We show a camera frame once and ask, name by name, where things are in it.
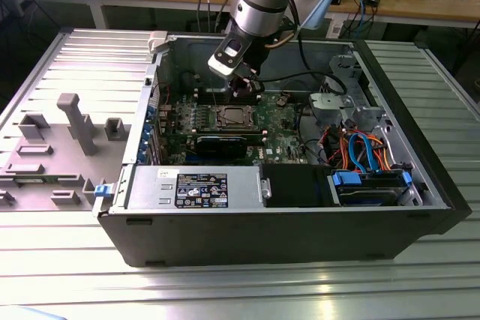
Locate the silver CPU green edge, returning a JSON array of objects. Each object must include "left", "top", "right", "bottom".
[{"left": 220, "top": 108, "right": 251, "bottom": 127}]

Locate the metal socket cover frame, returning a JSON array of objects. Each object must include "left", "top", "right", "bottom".
[{"left": 214, "top": 104, "right": 260, "bottom": 130}]

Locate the green motherboard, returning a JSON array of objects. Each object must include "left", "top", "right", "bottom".
[{"left": 155, "top": 87, "right": 314, "bottom": 166}]

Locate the silver metal drive cage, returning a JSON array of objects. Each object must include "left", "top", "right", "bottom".
[{"left": 308, "top": 53, "right": 388, "bottom": 130}]

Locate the black graphics card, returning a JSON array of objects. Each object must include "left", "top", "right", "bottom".
[{"left": 186, "top": 131, "right": 251, "bottom": 160}]

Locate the pale grey case latch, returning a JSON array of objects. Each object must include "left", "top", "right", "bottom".
[{"left": 147, "top": 30, "right": 169, "bottom": 55}]

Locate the grey power supply unit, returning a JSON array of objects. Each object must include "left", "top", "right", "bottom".
[{"left": 127, "top": 165, "right": 263, "bottom": 211}]

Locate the hard disk in blue carrier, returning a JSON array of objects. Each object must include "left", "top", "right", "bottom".
[{"left": 326, "top": 169, "right": 416, "bottom": 208}]

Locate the black PC case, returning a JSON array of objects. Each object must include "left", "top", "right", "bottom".
[{"left": 91, "top": 29, "right": 473, "bottom": 268}]

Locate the blue case latch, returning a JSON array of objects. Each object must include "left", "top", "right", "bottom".
[{"left": 94, "top": 183, "right": 114, "bottom": 199}]

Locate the grey parts rack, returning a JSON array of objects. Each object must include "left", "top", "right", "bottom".
[{"left": 0, "top": 91, "right": 133, "bottom": 213}]

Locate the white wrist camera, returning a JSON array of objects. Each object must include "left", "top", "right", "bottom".
[{"left": 208, "top": 36, "right": 253, "bottom": 80}]

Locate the camera cable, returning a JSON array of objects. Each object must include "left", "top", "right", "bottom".
[{"left": 258, "top": 71, "right": 348, "bottom": 96}]

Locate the blue flat wire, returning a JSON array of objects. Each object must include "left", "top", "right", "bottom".
[{"left": 346, "top": 133, "right": 377, "bottom": 174}]

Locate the orange wire bundle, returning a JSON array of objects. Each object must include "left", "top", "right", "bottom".
[{"left": 324, "top": 127, "right": 397, "bottom": 173}]

